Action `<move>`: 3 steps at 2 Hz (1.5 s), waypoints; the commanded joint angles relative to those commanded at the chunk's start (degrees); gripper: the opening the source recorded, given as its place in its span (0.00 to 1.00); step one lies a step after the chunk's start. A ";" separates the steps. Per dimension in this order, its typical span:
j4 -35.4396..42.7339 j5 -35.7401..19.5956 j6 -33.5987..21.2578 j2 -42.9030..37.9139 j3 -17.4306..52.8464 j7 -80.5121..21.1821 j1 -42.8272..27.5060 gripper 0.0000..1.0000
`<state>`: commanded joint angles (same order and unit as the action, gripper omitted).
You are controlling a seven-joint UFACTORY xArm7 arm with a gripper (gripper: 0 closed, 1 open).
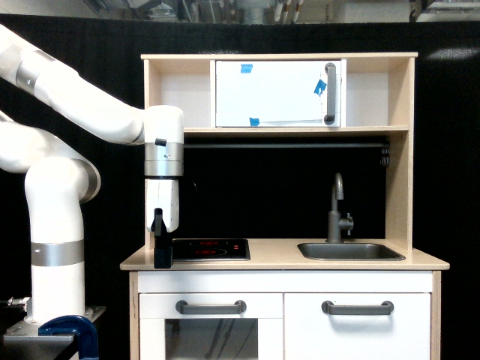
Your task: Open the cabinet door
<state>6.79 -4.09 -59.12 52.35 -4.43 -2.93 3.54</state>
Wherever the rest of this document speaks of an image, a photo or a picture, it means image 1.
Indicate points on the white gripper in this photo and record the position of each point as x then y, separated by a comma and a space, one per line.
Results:
162, 217

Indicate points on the white cabinet door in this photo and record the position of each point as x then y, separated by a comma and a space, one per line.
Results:
311, 334

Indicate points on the grey cabinet door handle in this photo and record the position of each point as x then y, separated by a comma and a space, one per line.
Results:
384, 309

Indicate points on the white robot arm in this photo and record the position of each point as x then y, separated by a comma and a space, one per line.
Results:
58, 179

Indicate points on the white oven door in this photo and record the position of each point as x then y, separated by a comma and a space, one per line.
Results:
258, 333

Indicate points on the white microwave door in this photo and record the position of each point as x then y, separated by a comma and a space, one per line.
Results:
278, 93

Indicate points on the black toy stovetop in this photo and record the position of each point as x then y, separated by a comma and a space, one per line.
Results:
211, 249

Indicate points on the black curtain backdrop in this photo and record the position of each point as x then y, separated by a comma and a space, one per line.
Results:
108, 53

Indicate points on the blue c-clamp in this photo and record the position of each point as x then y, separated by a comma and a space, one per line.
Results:
79, 326

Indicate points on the wooden toy kitchen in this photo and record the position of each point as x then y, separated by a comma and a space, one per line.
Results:
378, 89

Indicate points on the blue tape piece bottom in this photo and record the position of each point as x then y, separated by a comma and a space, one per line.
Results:
254, 122

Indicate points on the blue tape piece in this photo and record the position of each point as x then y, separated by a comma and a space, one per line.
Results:
254, 122
320, 87
246, 68

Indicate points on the grey toy faucet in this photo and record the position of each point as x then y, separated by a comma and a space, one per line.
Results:
337, 223

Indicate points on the grey toy sink basin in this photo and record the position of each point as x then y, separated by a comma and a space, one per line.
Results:
349, 252

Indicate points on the blue tape piece top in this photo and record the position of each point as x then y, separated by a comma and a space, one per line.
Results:
246, 68

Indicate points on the blue tape piece right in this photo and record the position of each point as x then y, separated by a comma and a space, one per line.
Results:
320, 87

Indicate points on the grey oven door handle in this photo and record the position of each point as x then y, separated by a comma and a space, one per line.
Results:
239, 307

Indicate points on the black hanging rail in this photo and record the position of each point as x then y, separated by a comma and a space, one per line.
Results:
291, 145

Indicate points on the black hooks on rail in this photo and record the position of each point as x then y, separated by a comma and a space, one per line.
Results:
385, 154

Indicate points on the grey microwave door handle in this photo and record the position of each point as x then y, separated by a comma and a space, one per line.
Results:
330, 70

